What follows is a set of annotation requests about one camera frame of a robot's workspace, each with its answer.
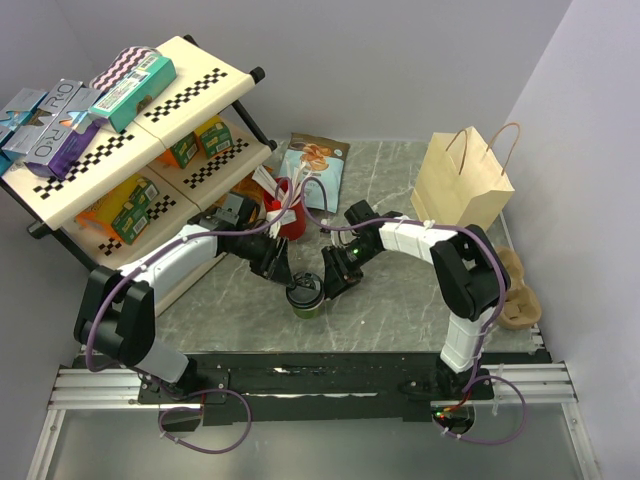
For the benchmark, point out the silver purple box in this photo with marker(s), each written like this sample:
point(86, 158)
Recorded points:
point(57, 133)

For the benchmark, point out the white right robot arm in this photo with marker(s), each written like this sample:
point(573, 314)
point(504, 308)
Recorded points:
point(473, 281)

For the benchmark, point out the orange green large box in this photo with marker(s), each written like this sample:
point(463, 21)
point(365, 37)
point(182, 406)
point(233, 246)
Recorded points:
point(121, 213)

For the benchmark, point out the teal box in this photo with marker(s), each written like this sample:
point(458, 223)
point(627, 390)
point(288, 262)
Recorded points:
point(120, 105)

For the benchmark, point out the red cup holder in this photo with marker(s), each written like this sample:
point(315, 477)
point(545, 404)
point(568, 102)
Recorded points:
point(293, 223)

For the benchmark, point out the cream two-tier shelf rack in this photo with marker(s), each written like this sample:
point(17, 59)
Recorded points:
point(204, 87)

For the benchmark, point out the brown cardboard cup carrier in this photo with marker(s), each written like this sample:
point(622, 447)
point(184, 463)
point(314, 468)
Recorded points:
point(522, 308)

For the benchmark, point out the brown paper bag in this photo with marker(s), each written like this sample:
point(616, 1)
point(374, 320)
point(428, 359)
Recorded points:
point(461, 182)

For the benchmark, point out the green paper coffee cup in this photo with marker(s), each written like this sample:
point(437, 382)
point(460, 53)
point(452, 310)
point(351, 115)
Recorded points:
point(306, 310)

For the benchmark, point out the black plastic cup lid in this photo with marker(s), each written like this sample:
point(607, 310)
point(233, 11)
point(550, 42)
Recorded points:
point(307, 292)

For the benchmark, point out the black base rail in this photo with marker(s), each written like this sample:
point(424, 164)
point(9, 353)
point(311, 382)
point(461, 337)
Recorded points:
point(297, 386)

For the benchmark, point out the blue snack pouch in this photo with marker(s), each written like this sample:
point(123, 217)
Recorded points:
point(315, 166)

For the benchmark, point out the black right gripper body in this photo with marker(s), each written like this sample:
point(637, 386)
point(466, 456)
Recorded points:
point(351, 258)

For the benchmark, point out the white wrapped straws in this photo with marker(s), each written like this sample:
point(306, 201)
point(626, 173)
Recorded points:
point(290, 182)

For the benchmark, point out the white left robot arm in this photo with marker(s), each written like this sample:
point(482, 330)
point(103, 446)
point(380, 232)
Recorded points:
point(117, 316)

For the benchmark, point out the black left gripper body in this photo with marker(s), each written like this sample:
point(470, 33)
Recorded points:
point(256, 249)

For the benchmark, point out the orange snack bag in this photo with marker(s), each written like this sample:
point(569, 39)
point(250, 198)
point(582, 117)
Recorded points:
point(251, 189)

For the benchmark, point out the blue silver box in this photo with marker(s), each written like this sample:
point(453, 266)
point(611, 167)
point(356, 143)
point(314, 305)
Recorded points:
point(18, 111)

